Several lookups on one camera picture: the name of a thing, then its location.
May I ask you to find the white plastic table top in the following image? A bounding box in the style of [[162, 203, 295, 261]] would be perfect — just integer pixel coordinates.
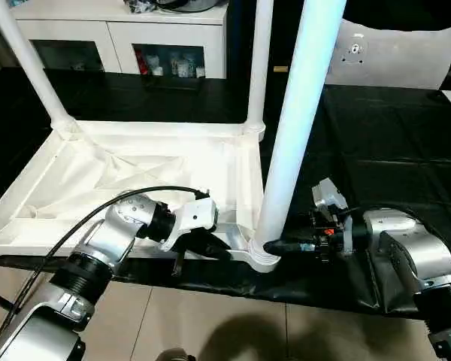
[[0, 118, 283, 275]]

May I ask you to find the dark rounded robot body part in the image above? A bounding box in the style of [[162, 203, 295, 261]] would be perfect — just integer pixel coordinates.
[[157, 347, 196, 361]]

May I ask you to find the grey cushion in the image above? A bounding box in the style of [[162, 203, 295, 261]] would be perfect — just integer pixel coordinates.
[[325, 17, 451, 91]]

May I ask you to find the black box with gold label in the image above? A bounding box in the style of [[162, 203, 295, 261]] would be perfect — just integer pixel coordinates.
[[225, 0, 347, 86]]

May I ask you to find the white cabinet with glass doors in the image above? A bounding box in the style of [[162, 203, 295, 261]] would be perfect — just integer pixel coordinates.
[[11, 0, 229, 80]]

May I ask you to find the grey round container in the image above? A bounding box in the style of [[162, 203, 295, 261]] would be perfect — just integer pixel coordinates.
[[156, 0, 219, 12]]

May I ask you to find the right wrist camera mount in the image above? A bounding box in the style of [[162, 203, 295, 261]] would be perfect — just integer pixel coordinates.
[[311, 178, 356, 256]]

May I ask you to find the black metal table frame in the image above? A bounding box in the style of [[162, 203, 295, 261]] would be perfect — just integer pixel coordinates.
[[0, 287, 18, 313]]

